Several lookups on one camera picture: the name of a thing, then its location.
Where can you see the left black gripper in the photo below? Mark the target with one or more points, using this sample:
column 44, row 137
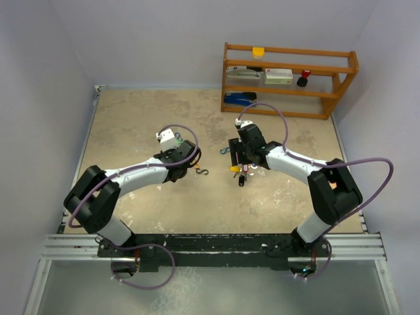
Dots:
column 169, row 152

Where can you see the teal S carabiner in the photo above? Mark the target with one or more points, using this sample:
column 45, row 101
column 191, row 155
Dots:
column 178, row 138

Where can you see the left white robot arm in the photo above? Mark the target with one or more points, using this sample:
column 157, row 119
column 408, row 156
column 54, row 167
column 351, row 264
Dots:
column 93, row 198

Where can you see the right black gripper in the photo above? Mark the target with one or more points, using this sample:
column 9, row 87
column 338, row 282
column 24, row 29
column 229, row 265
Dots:
column 235, row 147

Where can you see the grey stapler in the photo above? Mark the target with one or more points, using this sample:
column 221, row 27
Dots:
column 244, row 72

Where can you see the black S carabiner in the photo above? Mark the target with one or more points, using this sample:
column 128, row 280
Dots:
column 202, row 171

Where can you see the blue S carabiner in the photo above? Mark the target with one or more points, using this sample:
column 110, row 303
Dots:
column 224, row 150

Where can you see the wooden shelf rack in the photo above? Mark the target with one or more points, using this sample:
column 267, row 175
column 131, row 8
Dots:
column 309, row 83

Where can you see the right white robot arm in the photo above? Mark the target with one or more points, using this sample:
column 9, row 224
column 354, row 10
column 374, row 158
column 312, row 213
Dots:
column 333, row 191

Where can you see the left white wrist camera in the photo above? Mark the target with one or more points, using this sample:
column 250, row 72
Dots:
column 167, row 140

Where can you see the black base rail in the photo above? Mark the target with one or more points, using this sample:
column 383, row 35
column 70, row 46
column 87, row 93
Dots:
column 149, row 252

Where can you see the red black stamp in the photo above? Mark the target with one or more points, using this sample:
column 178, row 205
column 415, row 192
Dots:
column 303, row 80

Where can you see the white cardboard box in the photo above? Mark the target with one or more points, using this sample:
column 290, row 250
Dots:
column 278, row 76

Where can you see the yellow lid jar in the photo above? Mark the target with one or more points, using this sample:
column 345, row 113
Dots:
column 258, row 53

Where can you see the blue stapler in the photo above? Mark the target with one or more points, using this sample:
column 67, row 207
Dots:
column 242, row 99

